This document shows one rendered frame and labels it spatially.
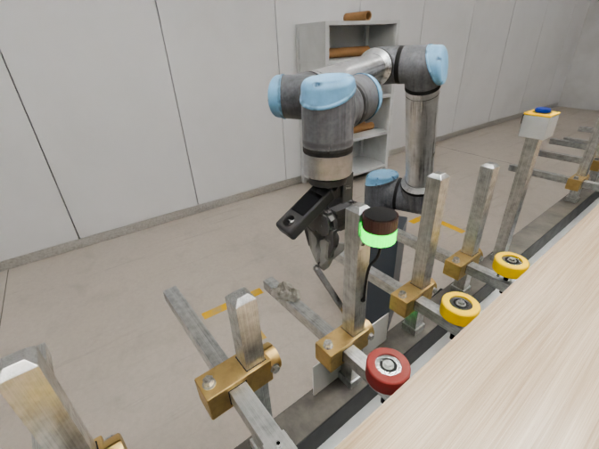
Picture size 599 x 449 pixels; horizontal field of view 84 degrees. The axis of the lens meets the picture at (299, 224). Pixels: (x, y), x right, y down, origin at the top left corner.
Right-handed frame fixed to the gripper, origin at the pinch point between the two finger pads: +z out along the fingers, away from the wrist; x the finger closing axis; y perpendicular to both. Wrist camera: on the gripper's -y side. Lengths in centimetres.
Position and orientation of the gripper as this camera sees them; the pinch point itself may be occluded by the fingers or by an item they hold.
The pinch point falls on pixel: (320, 265)
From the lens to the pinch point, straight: 72.0
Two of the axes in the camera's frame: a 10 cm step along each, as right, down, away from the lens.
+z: 0.4, 8.7, 4.8
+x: -6.2, -3.6, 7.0
